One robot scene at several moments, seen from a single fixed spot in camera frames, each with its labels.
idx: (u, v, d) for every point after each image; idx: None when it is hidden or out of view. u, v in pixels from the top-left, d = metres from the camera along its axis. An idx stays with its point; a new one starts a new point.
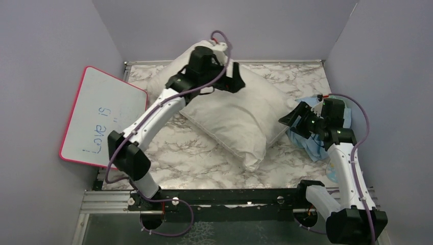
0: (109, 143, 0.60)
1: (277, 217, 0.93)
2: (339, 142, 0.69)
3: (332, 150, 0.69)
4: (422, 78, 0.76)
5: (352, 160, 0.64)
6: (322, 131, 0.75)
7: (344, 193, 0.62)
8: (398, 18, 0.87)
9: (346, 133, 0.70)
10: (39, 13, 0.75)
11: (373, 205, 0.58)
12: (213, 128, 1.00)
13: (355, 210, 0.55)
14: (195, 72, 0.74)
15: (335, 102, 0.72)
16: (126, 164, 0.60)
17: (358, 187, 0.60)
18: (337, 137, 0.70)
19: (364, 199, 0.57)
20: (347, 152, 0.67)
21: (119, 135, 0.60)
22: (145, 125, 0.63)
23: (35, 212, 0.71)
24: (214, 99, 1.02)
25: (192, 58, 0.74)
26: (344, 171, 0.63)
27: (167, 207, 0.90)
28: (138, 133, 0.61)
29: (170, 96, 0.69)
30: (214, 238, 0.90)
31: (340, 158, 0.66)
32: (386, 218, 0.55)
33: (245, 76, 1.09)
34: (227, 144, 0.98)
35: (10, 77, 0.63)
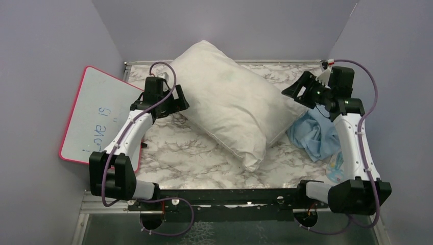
0: (91, 166, 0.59)
1: (277, 218, 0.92)
2: (347, 113, 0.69)
3: (339, 122, 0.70)
4: (422, 78, 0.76)
5: (359, 131, 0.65)
6: (329, 101, 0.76)
7: (349, 164, 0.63)
8: (398, 17, 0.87)
9: (354, 103, 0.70)
10: (38, 13, 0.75)
11: (377, 176, 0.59)
12: (213, 128, 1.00)
13: (359, 181, 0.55)
14: (155, 95, 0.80)
15: (344, 71, 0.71)
16: (114, 184, 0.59)
17: (363, 157, 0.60)
18: (344, 107, 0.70)
19: (369, 170, 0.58)
20: (354, 123, 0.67)
21: (100, 153, 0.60)
22: (125, 139, 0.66)
23: (35, 212, 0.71)
24: (214, 99, 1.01)
25: (147, 84, 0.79)
26: (351, 143, 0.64)
27: (167, 207, 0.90)
28: (120, 147, 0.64)
29: (138, 113, 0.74)
30: (214, 238, 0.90)
31: (347, 129, 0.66)
32: (390, 189, 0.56)
33: (245, 76, 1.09)
34: (227, 144, 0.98)
35: (9, 77, 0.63)
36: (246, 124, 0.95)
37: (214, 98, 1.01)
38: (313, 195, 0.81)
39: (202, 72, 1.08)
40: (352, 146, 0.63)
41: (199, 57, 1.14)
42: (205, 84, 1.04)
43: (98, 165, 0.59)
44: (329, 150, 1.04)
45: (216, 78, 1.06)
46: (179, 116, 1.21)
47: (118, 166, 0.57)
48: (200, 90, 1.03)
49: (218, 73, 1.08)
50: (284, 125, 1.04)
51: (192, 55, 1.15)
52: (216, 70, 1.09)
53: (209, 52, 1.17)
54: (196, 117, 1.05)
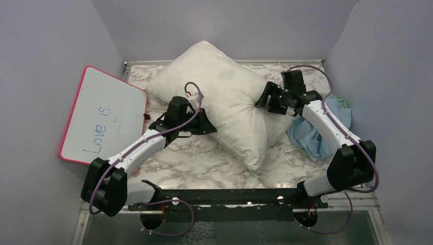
0: (89, 170, 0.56)
1: (277, 218, 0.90)
2: (310, 102, 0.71)
3: (306, 111, 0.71)
4: (422, 78, 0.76)
5: (326, 111, 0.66)
6: (291, 100, 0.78)
7: (331, 139, 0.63)
8: (398, 18, 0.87)
9: (312, 95, 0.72)
10: (38, 13, 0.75)
11: (358, 138, 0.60)
12: (213, 128, 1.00)
13: (347, 147, 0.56)
14: (174, 120, 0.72)
15: (293, 72, 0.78)
16: (103, 196, 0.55)
17: (340, 128, 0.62)
18: (306, 100, 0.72)
19: (350, 135, 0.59)
20: (318, 106, 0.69)
21: (102, 162, 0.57)
22: (131, 155, 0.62)
23: (35, 212, 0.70)
24: (214, 98, 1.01)
25: (170, 107, 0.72)
26: (323, 121, 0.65)
27: (167, 207, 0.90)
28: (123, 162, 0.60)
29: (153, 133, 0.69)
30: (214, 238, 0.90)
31: (315, 114, 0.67)
32: (374, 144, 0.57)
33: (245, 76, 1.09)
34: (227, 144, 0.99)
35: (9, 77, 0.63)
36: (246, 123, 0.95)
37: (213, 97, 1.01)
38: (315, 190, 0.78)
39: (203, 72, 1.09)
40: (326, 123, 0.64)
41: (199, 57, 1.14)
42: (205, 84, 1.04)
43: (96, 171, 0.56)
44: (329, 150, 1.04)
45: (216, 77, 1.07)
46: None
47: (113, 179, 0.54)
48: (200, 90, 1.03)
49: (219, 73, 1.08)
50: (283, 125, 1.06)
51: (192, 55, 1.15)
52: (216, 69, 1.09)
53: (209, 52, 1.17)
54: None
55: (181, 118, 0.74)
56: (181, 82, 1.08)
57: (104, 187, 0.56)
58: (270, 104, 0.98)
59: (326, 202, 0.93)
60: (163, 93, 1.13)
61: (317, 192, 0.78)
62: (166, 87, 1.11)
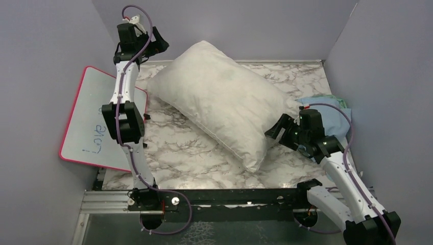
0: (104, 116, 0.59)
1: (277, 218, 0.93)
2: (330, 153, 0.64)
3: (326, 164, 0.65)
4: (422, 77, 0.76)
5: (348, 169, 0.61)
6: (309, 145, 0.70)
7: (352, 202, 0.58)
8: (398, 17, 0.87)
9: (331, 142, 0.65)
10: (38, 12, 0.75)
11: (382, 208, 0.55)
12: (214, 128, 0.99)
13: (370, 219, 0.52)
14: (131, 43, 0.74)
15: (312, 115, 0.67)
16: (131, 127, 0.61)
17: (363, 194, 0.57)
18: (325, 148, 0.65)
19: (374, 205, 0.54)
20: (340, 161, 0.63)
21: (109, 104, 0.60)
22: (124, 89, 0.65)
23: (35, 212, 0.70)
24: (214, 98, 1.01)
25: (120, 34, 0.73)
26: (345, 182, 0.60)
27: (167, 207, 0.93)
28: (123, 96, 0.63)
29: (126, 64, 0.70)
30: (214, 238, 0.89)
31: (336, 170, 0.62)
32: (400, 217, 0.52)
33: (244, 76, 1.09)
34: (227, 143, 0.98)
35: (9, 76, 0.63)
36: (246, 123, 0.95)
37: (213, 97, 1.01)
38: (316, 203, 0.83)
39: (202, 72, 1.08)
40: (347, 185, 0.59)
41: (199, 57, 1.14)
42: (204, 84, 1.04)
43: (110, 114, 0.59)
44: None
45: (216, 77, 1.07)
46: (180, 117, 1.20)
47: (128, 110, 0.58)
48: (200, 90, 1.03)
49: (218, 73, 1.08)
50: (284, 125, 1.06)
51: (191, 55, 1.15)
52: (216, 69, 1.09)
53: (209, 51, 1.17)
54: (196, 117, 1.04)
55: (137, 41, 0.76)
56: (180, 82, 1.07)
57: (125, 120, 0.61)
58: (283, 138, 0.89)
59: None
60: (162, 92, 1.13)
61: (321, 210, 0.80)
62: (166, 86, 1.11)
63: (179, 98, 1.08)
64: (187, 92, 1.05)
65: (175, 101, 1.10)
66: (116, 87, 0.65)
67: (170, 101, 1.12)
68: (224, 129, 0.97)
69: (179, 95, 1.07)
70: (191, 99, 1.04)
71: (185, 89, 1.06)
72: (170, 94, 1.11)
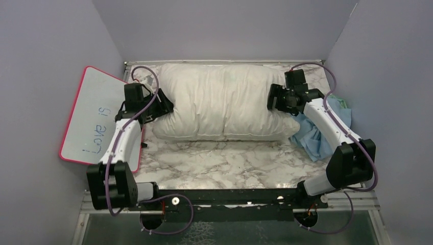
0: (91, 179, 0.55)
1: (277, 217, 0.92)
2: (312, 100, 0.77)
3: (308, 109, 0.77)
4: (422, 78, 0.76)
5: (327, 109, 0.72)
6: (293, 98, 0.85)
7: (331, 137, 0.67)
8: (398, 18, 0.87)
9: (313, 94, 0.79)
10: (38, 14, 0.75)
11: (358, 137, 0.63)
12: (245, 128, 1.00)
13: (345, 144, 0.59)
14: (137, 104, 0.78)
15: (295, 71, 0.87)
16: (120, 193, 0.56)
17: (340, 127, 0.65)
18: (308, 97, 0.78)
19: (350, 133, 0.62)
20: (320, 105, 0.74)
21: (97, 165, 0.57)
22: (119, 146, 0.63)
23: (35, 212, 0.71)
24: (233, 103, 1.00)
25: (126, 93, 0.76)
26: (325, 119, 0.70)
27: (167, 207, 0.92)
28: (116, 155, 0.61)
29: (126, 121, 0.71)
30: (214, 238, 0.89)
31: (316, 111, 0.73)
32: (374, 143, 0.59)
33: (240, 71, 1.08)
34: (266, 131, 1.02)
35: (9, 77, 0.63)
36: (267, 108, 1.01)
37: (232, 101, 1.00)
38: (312, 187, 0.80)
39: (212, 98, 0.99)
40: (326, 121, 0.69)
41: (181, 74, 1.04)
42: (221, 101, 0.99)
43: (98, 176, 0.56)
44: (329, 151, 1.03)
45: (219, 84, 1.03)
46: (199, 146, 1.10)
47: (119, 172, 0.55)
48: (220, 105, 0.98)
49: (219, 79, 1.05)
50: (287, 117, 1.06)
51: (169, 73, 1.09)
52: (216, 75, 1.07)
53: (182, 66, 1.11)
54: (223, 132, 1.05)
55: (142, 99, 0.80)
56: (198, 110, 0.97)
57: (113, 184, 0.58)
58: (277, 105, 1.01)
59: (326, 202, 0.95)
60: (181, 130, 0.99)
61: (319, 192, 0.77)
62: (183, 122, 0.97)
63: (201, 126, 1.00)
64: (209, 115, 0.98)
65: (198, 130, 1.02)
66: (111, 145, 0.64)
67: (193, 131, 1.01)
68: (257, 123, 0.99)
69: (205, 118, 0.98)
70: (217, 122, 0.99)
71: (205, 116, 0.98)
72: (191, 127, 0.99)
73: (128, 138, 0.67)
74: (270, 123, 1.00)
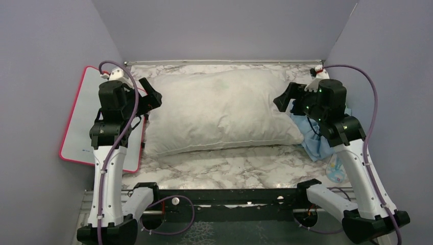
0: (85, 241, 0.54)
1: (277, 218, 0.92)
2: (350, 142, 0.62)
3: (341, 151, 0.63)
4: (423, 77, 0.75)
5: (367, 162, 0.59)
6: (323, 124, 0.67)
7: (362, 198, 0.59)
8: (398, 18, 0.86)
9: (353, 124, 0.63)
10: (38, 14, 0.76)
11: (393, 207, 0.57)
12: (246, 135, 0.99)
13: (381, 221, 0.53)
14: (117, 110, 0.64)
15: (336, 91, 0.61)
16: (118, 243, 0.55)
17: (378, 193, 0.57)
18: (344, 135, 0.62)
19: (387, 206, 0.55)
20: (359, 151, 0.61)
21: (87, 229, 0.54)
22: (106, 201, 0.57)
23: (35, 212, 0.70)
24: (231, 111, 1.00)
25: (101, 100, 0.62)
26: (361, 176, 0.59)
27: (167, 207, 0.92)
28: (104, 216, 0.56)
29: (105, 156, 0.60)
30: (214, 238, 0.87)
31: (353, 161, 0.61)
32: (408, 217, 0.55)
33: (233, 77, 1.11)
34: (268, 137, 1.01)
35: (9, 76, 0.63)
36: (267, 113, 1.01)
37: (231, 109, 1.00)
38: (317, 201, 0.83)
39: (202, 109, 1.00)
40: (363, 180, 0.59)
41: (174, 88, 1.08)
42: (215, 111, 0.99)
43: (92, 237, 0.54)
44: (329, 150, 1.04)
45: (212, 92, 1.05)
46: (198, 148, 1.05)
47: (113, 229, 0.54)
48: (213, 117, 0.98)
49: (213, 86, 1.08)
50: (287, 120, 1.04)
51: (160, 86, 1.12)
52: (210, 83, 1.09)
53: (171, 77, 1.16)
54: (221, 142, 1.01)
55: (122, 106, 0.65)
56: (190, 124, 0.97)
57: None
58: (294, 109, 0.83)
59: None
60: (171, 146, 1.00)
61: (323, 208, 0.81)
62: (173, 139, 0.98)
63: (195, 137, 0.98)
64: (203, 128, 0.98)
65: (192, 142, 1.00)
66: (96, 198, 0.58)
67: (187, 147, 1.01)
68: (259, 128, 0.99)
69: (197, 131, 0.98)
70: (213, 133, 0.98)
71: (198, 127, 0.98)
72: (184, 144, 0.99)
73: (114, 185, 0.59)
74: (272, 131, 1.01)
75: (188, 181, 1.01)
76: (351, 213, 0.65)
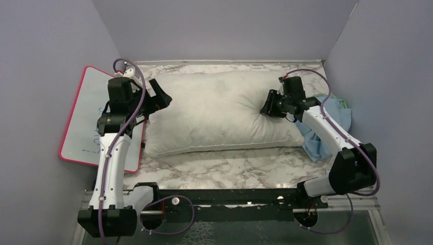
0: (85, 225, 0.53)
1: (277, 218, 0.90)
2: (309, 108, 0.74)
3: (306, 117, 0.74)
4: (423, 78, 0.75)
5: (325, 116, 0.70)
6: (291, 105, 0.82)
7: (332, 145, 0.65)
8: (399, 18, 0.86)
9: (311, 101, 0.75)
10: (37, 14, 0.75)
11: (359, 141, 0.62)
12: (247, 136, 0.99)
13: (347, 150, 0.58)
14: (124, 103, 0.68)
15: (292, 79, 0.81)
16: (118, 228, 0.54)
17: (340, 132, 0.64)
18: (306, 105, 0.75)
19: (350, 139, 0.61)
20: (318, 112, 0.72)
21: (88, 212, 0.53)
22: (109, 184, 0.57)
23: (35, 213, 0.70)
24: (231, 111, 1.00)
25: (111, 91, 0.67)
26: (325, 127, 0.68)
27: (167, 207, 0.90)
28: (106, 198, 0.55)
29: (111, 142, 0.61)
30: (214, 238, 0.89)
31: (315, 119, 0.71)
32: (375, 148, 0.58)
33: (233, 77, 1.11)
34: (269, 139, 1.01)
35: (9, 77, 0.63)
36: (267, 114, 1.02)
37: (231, 109, 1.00)
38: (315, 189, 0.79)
39: (203, 109, 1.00)
40: (326, 128, 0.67)
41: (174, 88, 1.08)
42: (215, 111, 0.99)
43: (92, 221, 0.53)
44: (329, 151, 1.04)
45: (213, 91, 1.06)
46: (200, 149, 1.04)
47: (114, 214, 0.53)
48: (213, 117, 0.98)
49: (213, 86, 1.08)
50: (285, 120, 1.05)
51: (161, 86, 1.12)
52: (210, 83, 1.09)
53: (171, 77, 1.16)
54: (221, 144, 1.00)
55: (129, 99, 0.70)
56: (192, 124, 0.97)
57: (107, 228, 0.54)
58: (272, 109, 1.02)
59: (326, 202, 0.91)
60: (172, 147, 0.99)
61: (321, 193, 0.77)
62: (174, 141, 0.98)
63: (195, 138, 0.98)
64: (203, 129, 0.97)
65: (193, 143, 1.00)
66: (99, 181, 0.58)
67: (188, 148, 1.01)
68: (259, 129, 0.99)
69: (197, 131, 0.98)
70: (213, 135, 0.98)
71: (198, 127, 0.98)
72: (185, 145, 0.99)
73: (117, 169, 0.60)
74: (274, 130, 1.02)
75: (189, 184, 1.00)
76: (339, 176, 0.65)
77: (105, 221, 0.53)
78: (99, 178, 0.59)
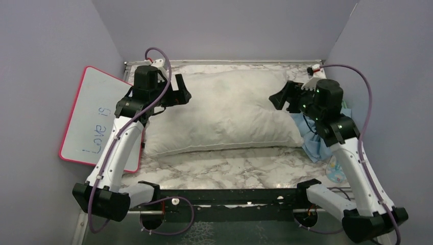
0: (76, 198, 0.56)
1: (277, 218, 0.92)
2: (345, 140, 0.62)
3: (337, 150, 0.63)
4: (422, 78, 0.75)
5: (362, 160, 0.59)
6: (320, 124, 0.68)
7: (360, 195, 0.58)
8: (399, 18, 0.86)
9: (348, 123, 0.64)
10: (37, 14, 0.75)
11: (390, 203, 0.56)
12: (247, 135, 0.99)
13: (379, 217, 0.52)
14: (146, 91, 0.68)
15: (333, 92, 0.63)
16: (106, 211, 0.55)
17: (375, 189, 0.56)
18: (340, 134, 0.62)
19: (384, 202, 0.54)
20: (354, 149, 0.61)
21: (83, 187, 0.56)
22: (109, 165, 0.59)
23: (35, 212, 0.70)
24: (231, 111, 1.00)
25: (136, 76, 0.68)
26: (358, 174, 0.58)
27: (167, 207, 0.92)
28: (103, 178, 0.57)
29: (123, 125, 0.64)
30: (213, 238, 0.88)
31: (349, 160, 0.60)
32: (406, 213, 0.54)
33: (233, 77, 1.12)
34: (269, 138, 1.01)
35: (9, 77, 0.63)
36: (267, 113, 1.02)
37: (231, 109, 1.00)
38: (315, 200, 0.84)
39: (203, 110, 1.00)
40: (360, 177, 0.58)
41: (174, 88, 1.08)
42: (215, 111, 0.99)
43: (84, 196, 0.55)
44: (329, 151, 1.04)
45: (213, 92, 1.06)
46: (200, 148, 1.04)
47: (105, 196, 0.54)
48: (213, 117, 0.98)
49: (213, 87, 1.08)
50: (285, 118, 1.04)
51: None
52: (210, 83, 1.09)
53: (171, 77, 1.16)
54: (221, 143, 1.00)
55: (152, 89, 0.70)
56: (192, 124, 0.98)
57: (96, 208, 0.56)
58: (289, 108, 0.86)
59: None
60: (172, 147, 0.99)
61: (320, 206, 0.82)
62: (174, 141, 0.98)
63: (195, 140, 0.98)
64: (203, 130, 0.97)
65: (192, 143, 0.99)
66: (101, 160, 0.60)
67: (188, 148, 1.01)
68: (260, 129, 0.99)
69: (197, 131, 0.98)
70: (213, 134, 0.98)
71: (198, 127, 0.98)
72: (184, 144, 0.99)
73: (121, 152, 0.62)
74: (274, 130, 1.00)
75: (189, 185, 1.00)
76: (351, 213, 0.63)
77: (97, 201, 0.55)
78: (102, 157, 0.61)
